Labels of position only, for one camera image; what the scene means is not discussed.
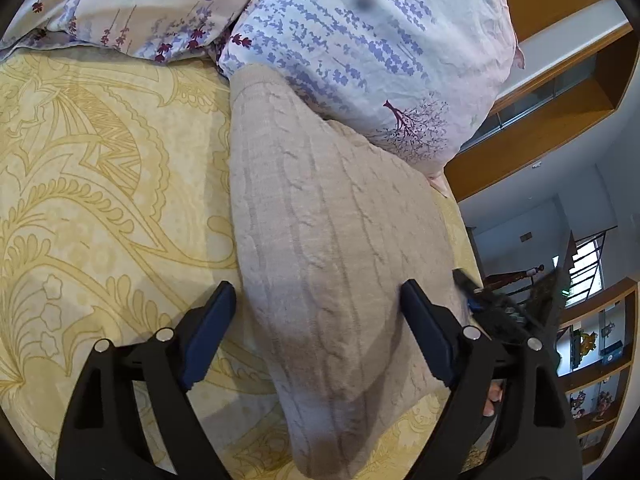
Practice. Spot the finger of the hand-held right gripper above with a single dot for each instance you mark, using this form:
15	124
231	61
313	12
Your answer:
465	282

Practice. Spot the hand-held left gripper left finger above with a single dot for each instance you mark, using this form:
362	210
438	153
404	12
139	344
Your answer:
210	332

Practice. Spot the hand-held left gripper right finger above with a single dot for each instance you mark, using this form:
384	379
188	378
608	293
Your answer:
431	332

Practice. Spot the person's right hand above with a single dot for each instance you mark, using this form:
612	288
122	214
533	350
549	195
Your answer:
492	396

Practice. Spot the dark red wooden banister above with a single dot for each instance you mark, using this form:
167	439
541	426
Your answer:
510	280

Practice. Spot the yellow figurine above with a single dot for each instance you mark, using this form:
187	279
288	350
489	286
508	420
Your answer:
587	342

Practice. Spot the window with black railing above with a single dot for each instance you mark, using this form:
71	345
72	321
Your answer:
590	270

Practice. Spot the wooden display shelf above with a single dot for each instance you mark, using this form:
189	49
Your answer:
600	302

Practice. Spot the blue box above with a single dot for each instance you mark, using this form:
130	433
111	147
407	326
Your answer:
612	355

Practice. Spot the wooden framed glass door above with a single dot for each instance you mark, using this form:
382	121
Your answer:
540	135

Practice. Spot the yellow patterned bed sheet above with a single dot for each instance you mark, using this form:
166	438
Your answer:
100	185

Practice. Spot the blue floral tree-print pillow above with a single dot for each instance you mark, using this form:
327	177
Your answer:
375	35

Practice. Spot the pink floral pillow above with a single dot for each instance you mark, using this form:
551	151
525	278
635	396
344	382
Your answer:
150	0

